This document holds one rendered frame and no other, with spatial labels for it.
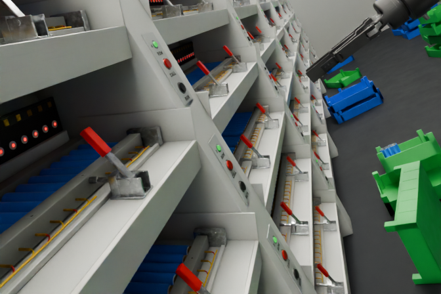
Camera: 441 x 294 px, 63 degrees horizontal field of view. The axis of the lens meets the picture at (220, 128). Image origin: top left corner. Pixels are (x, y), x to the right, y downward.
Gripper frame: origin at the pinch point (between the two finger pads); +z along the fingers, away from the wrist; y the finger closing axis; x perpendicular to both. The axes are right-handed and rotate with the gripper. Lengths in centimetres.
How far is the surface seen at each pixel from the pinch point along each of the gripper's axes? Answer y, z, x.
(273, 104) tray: 30.0, 22.0, -4.8
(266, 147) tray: -1.1, 23.1, -7.2
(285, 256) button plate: -35.8, 21.5, -15.9
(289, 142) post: 30.3, 26.8, -18.7
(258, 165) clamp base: -13.3, 22.9, -6.4
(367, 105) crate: 148, 7, -63
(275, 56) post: 100, 22, 2
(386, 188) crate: 51, 15, -63
